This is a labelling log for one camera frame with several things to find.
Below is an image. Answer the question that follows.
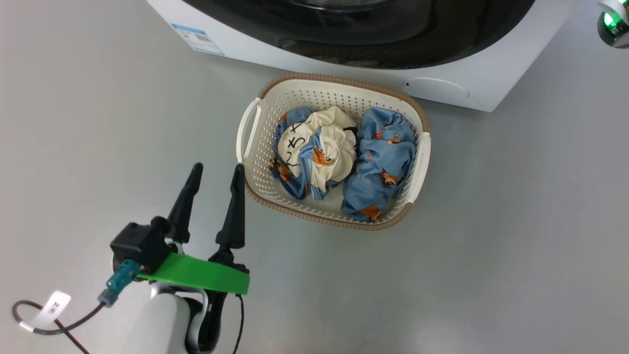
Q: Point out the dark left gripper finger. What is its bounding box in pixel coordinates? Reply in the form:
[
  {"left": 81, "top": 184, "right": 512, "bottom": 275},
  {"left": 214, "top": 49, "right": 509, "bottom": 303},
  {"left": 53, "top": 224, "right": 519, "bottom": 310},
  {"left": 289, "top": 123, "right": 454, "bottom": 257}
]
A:
[
  {"left": 167, "top": 163, "right": 203, "bottom": 244},
  {"left": 215, "top": 164, "right": 246, "bottom": 249}
]

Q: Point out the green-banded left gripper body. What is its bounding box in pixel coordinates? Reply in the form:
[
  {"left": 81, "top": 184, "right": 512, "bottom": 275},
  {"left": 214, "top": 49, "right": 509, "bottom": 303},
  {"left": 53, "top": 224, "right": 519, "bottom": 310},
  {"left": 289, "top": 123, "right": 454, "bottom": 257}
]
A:
[{"left": 137, "top": 246, "right": 251, "bottom": 296}]

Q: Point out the cream and blue garment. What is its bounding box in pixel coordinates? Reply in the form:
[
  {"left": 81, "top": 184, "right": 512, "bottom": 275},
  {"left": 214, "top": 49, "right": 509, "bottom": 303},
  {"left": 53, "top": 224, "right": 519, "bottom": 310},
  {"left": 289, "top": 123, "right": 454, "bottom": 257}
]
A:
[{"left": 269, "top": 106, "right": 358, "bottom": 201}]

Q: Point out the blue bear-print garment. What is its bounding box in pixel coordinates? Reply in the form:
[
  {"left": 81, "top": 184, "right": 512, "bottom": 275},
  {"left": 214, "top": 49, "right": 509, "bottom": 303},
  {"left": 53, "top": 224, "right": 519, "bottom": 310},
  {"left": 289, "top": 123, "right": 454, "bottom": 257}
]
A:
[{"left": 341, "top": 107, "right": 418, "bottom": 223}]

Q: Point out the black round glass machine door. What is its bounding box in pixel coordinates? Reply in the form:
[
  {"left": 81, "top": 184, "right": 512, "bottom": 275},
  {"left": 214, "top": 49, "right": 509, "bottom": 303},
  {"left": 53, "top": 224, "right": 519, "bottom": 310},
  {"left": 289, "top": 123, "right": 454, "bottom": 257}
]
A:
[{"left": 182, "top": 0, "right": 536, "bottom": 70}]

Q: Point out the cream perforated laundry basket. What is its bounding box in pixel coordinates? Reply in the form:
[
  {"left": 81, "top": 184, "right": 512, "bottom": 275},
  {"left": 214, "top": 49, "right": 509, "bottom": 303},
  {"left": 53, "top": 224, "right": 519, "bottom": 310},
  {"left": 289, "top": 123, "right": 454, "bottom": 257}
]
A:
[{"left": 236, "top": 73, "right": 432, "bottom": 232}]

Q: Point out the white front-load washing machine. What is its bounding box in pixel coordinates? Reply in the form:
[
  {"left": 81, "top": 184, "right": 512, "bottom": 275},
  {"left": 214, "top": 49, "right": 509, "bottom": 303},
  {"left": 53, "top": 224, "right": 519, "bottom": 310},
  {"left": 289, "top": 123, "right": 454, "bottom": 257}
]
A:
[{"left": 146, "top": 0, "right": 583, "bottom": 113}]

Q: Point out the blue energy label sticker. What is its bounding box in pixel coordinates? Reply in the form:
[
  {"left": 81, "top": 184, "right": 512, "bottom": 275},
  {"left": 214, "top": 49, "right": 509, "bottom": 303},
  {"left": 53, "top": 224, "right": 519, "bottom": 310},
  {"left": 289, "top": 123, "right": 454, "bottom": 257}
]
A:
[{"left": 171, "top": 23, "right": 225, "bottom": 56}]

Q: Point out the round white filter cover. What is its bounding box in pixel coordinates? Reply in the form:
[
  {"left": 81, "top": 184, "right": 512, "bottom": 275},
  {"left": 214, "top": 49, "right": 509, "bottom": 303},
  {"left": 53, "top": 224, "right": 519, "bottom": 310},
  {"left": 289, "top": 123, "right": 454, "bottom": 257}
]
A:
[{"left": 403, "top": 77, "right": 470, "bottom": 100}]

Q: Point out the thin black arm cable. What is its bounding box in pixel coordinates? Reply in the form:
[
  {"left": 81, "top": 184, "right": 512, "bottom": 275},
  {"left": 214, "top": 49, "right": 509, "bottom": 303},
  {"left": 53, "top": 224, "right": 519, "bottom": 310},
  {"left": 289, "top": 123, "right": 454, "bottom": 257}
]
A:
[{"left": 231, "top": 294, "right": 245, "bottom": 354}]

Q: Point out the white paper cable tag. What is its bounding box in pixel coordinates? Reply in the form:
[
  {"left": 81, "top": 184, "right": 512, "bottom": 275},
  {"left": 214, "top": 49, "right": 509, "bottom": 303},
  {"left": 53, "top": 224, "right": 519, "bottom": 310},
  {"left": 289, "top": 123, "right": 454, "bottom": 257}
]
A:
[{"left": 29, "top": 290, "right": 72, "bottom": 330}]

